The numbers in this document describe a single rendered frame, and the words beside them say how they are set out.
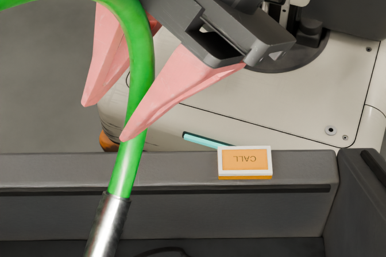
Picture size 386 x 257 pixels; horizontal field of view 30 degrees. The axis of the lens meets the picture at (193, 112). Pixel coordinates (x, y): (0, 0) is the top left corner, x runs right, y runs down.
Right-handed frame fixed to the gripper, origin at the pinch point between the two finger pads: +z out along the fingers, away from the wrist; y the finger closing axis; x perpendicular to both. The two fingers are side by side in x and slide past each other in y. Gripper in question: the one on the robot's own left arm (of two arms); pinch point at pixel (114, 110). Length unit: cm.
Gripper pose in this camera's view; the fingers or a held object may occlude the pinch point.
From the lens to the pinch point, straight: 40.7
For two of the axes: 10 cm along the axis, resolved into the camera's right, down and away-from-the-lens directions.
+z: -5.8, 7.4, 3.4
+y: 7.3, 6.6, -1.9
